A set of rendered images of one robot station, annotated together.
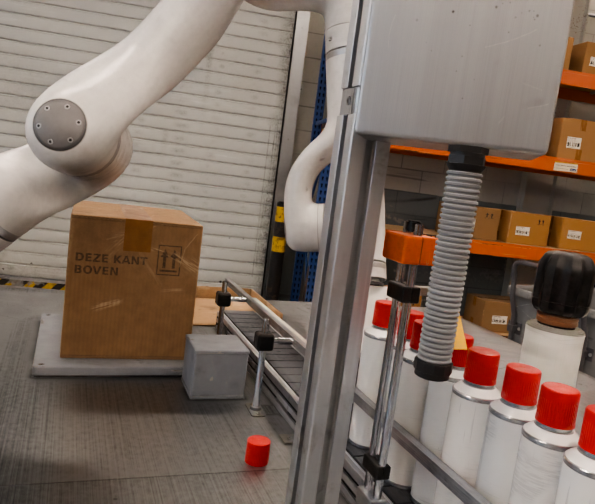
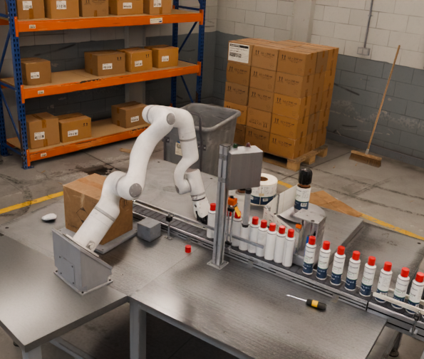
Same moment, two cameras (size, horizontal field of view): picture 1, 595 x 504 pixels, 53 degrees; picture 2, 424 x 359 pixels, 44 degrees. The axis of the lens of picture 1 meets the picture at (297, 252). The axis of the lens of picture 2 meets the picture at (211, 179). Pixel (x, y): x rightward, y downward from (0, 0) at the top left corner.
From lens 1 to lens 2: 217 cm
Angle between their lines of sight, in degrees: 38
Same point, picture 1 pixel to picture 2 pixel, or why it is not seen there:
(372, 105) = (231, 185)
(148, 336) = (122, 227)
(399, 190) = (50, 44)
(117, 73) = (140, 169)
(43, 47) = not seen: outside the picture
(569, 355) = not seen: hidden behind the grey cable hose
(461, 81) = (246, 178)
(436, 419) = (236, 229)
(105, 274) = not seen: hidden behind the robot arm
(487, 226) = (119, 65)
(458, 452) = (244, 235)
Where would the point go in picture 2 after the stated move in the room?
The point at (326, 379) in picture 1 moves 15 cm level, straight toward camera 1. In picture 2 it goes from (222, 231) to (238, 245)
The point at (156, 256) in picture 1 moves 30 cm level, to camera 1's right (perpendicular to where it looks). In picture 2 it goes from (122, 202) to (169, 191)
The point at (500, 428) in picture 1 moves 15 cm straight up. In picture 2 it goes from (254, 229) to (256, 204)
